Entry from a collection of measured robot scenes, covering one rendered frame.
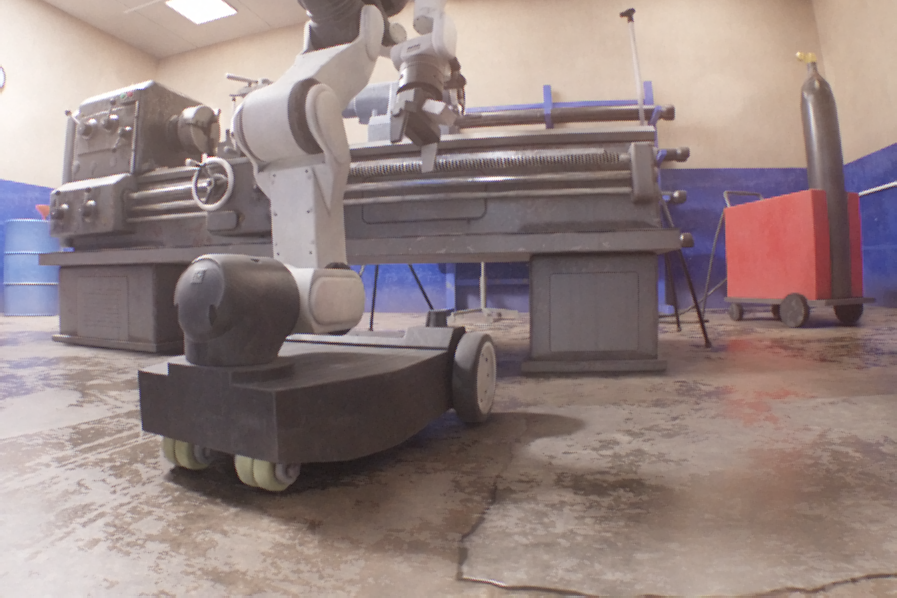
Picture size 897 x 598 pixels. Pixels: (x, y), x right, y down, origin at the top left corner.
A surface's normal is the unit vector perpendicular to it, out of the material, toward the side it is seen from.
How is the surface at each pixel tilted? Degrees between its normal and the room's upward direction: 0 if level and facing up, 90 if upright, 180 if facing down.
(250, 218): 90
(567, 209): 90
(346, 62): 106
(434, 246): 90
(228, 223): 90
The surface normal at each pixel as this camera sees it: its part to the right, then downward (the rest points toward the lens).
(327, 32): -0.17, 0.84
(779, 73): -0.25, -0.04
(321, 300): 0.94, -0.03
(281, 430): 0.76, -0.04
